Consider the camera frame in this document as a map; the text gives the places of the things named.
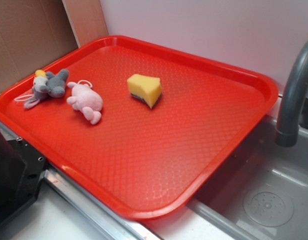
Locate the pink plush animal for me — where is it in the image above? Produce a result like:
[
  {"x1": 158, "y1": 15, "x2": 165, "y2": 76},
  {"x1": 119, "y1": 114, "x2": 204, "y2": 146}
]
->
[{"x1": 66, "y1": 80, "x2": 103, "y2": 125}]

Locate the yellow sponge with dark base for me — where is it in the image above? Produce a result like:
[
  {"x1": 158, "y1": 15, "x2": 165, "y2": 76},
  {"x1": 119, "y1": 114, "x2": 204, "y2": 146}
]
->
[{"x1": 127, "y1": 74, "x2": 162, "y2": 109}]

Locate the gray plush animal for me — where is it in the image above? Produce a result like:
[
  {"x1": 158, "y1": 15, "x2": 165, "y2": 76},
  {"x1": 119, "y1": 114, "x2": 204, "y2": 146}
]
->
[{"x1": 14, "y1": 68, "x2": 69, "y2": 110}]

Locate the brown cardboard panel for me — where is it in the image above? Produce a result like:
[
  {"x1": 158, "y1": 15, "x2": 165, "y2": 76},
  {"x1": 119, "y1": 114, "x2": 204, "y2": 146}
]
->
[{"x1": 0, "y1": 0, "x2": 78, "y2": 93}]

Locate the gray plastic sink basin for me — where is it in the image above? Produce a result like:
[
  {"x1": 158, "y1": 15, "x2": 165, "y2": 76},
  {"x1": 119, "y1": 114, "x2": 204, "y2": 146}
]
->
[{"x1": 188, "y1": 105, "x2": 308, "y2": 240}]

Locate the red plastic tray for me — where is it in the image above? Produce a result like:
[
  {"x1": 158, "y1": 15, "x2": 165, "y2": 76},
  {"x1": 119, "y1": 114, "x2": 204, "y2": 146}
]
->
[{"x1": 0, "y1": 36, "x2": 278, "y2": 220}]

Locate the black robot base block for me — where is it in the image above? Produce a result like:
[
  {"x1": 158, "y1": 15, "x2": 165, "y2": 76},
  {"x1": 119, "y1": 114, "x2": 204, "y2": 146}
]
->
[{"x1": 0, "y1": 132, "x2": 47, "y2": 227}]

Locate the light wooden board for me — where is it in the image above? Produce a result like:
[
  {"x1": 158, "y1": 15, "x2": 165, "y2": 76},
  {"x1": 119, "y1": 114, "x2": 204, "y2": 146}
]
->
[{"x1": 62, "y1": 0, "x2": 109, "y2": 47}]

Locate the gray plastic faucet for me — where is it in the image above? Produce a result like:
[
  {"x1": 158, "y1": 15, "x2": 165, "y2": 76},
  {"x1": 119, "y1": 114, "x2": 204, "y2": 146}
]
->
[{"x1": 274, "y1": 41, "x2": 308, "y2": 147}]

